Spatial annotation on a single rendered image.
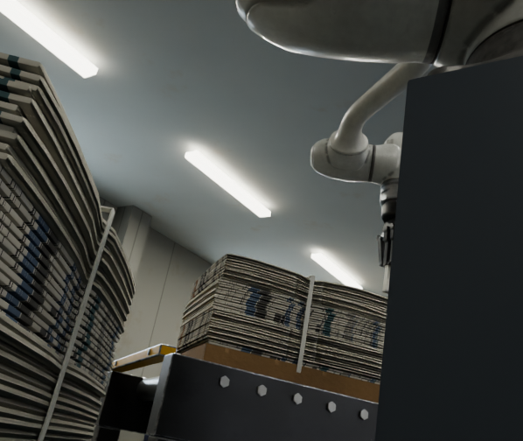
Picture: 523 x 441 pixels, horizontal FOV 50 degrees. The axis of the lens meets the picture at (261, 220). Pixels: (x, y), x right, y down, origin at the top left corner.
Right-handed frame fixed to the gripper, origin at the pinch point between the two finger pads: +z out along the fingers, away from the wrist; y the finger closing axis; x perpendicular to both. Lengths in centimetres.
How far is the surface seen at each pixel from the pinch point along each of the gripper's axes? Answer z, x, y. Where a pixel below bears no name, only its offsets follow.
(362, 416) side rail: 36, -22, 27
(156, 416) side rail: 43, -56, 25
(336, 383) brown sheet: 30.1, -20.4, 14.7
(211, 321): 24, -47, 13
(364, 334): 19.3, -15.4, 14.8
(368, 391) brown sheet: 30.1, -13.3, 15.2
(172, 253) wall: -168, 61, -552
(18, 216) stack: 37, -80, 83
